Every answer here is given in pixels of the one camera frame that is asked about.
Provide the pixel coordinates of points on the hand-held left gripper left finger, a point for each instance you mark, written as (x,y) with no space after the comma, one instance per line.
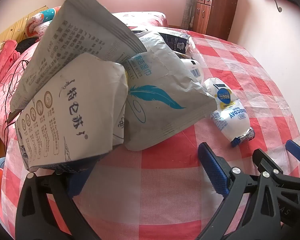
(76,183)

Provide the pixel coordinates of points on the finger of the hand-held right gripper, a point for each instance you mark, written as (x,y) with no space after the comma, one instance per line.
(262,160)
(296,151)

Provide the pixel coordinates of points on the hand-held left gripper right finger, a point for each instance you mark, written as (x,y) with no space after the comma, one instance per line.
(212,167)

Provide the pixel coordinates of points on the white milk pouch blue label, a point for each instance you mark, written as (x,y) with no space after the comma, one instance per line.
(230,120)

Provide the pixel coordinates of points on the white milk carton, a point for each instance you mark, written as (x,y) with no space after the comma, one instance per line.
(65,110)

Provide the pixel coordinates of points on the blue feather wet wipes packet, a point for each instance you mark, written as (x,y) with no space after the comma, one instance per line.
(165,85)

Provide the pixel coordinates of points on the white plastic bottle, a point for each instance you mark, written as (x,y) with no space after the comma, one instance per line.
(193,70)

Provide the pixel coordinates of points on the dark blue milk carton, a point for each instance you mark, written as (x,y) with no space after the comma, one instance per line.
(173,41)

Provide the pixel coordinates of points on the grey wet wipes packet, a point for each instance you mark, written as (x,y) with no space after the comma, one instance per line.
(77,30)

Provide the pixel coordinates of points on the red white checkered plastic tablecloth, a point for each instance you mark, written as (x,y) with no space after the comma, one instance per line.
(165,192)

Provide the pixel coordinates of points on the blue round object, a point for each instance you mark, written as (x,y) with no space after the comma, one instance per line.
(0,162)

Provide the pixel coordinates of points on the black cloth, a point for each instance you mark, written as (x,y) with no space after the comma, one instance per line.
(26,45)

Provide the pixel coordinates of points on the pink floral pillow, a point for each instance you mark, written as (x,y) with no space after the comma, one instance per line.
(3,53)

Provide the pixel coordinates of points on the wooden cabinet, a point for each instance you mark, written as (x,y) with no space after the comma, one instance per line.
(215,12)

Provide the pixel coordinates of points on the plaid curtain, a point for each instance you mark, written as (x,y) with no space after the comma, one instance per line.
(188,5)

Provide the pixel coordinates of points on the yellow headboard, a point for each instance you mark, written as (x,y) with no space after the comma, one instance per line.
(15,26)

